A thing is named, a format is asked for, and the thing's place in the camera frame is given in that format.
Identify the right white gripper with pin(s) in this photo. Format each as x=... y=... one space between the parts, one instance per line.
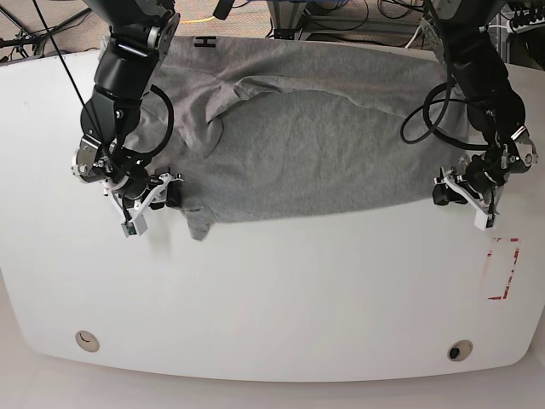
x=132 y=192

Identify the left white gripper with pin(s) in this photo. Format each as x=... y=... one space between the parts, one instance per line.
x=478 y=180

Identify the grey Hugging Face T-shirt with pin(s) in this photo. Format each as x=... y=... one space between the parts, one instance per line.
x=269 y=129

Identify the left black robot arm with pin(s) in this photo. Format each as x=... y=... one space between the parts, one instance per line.
x=458 y=33

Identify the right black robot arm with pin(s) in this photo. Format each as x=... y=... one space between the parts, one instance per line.
x=140 y=33

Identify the red tape rectangle marking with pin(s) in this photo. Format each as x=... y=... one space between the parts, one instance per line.
x=500 y=265

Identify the white power strip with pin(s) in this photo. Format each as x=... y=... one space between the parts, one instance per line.
x=525 y=17

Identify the black tripod legs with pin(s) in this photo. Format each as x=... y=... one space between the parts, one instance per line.
x=22 y=32

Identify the right table cable grommet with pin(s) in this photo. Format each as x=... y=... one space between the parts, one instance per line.
x=460 y=350

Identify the table cable grommet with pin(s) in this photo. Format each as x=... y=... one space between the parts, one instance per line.
x=460 y=350
x=87 y=341

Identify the left table cable grommet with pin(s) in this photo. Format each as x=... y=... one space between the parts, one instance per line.
x=87 y=341

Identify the aluminium frame base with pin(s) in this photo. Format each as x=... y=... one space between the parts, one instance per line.
x=288 y=19

